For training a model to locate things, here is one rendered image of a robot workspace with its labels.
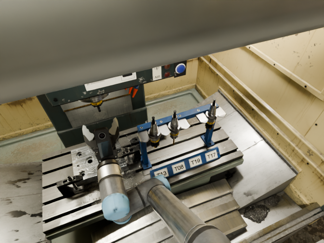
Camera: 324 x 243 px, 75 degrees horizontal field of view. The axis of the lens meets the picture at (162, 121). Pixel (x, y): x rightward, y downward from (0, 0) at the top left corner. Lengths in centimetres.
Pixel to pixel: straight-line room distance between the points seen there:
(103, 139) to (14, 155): 154
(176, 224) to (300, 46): 103
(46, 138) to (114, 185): 155
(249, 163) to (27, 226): 146
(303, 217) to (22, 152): 208
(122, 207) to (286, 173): 115
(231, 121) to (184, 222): 128
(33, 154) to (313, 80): 201
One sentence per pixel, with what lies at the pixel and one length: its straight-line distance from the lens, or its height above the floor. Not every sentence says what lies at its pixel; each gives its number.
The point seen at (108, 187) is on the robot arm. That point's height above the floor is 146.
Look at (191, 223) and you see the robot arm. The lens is 54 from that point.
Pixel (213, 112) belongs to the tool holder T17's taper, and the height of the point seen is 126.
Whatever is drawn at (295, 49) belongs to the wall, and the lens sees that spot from 131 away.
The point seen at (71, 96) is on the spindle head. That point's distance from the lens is 68.
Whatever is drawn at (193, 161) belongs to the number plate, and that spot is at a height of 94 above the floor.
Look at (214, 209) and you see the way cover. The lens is 142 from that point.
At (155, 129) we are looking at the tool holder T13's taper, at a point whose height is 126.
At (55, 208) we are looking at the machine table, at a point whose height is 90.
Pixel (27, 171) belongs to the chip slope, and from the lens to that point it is 186.
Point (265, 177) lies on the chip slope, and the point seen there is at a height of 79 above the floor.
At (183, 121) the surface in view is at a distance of 112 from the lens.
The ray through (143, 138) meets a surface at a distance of 105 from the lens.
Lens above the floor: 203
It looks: 47 degrees down
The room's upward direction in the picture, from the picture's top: 2 degrees counter-clockwise
